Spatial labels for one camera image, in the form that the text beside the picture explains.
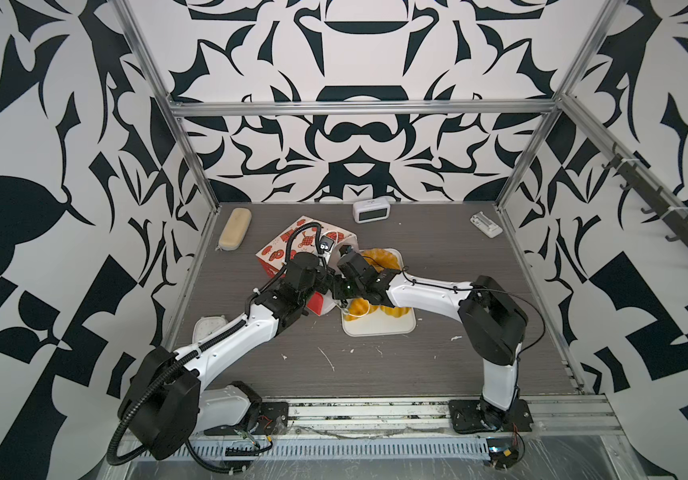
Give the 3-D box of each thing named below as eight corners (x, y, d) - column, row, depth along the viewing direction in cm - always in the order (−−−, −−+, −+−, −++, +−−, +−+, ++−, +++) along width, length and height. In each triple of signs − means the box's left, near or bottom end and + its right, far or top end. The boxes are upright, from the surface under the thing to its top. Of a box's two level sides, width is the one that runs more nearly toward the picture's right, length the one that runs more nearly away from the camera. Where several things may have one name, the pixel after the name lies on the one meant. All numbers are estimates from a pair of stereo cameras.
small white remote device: (491, 240, 114) (494, 234, 111) (470, 220, 120) (473, 215, 117) (499, 235, 115) (503, 230, 113) (479, 216, 121) (482, 211, 119)
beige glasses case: (219, 250, 107) (216, 245, 105) (231, 212, 118) (229, 207, 116) (243, 250, 107) (241, 245, 105) (253, 212, 118) (251, 207, 116)
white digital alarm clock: (355, 224, 114) (355, 214, 110) (351, 211, 118) (352, 201, 114) (390, 220, 115) (391, 210, 111) (385, 207, 120) (387, 197, 115)
